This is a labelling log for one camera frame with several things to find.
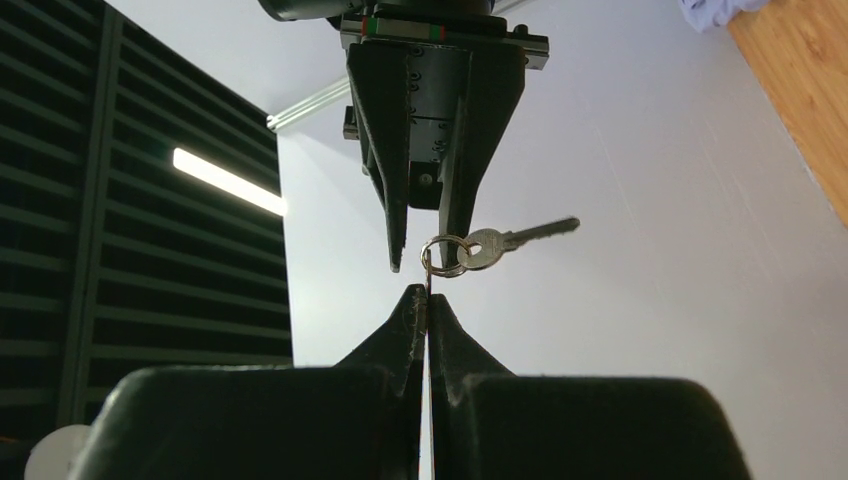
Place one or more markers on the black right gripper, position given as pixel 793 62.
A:
pixel 432 96

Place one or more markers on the aluminium corner rail left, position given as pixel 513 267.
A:
pixel 309 105

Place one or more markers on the crumpled light blue cloth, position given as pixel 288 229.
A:
pixel 706 15

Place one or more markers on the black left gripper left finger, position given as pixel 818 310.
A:
pixel 357 419

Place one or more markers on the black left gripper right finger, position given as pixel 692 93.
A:
pixel 489 423

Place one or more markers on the key bunch with ring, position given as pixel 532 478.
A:
pixel 483 248

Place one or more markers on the ceiling strip light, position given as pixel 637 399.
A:
pixel 228 182

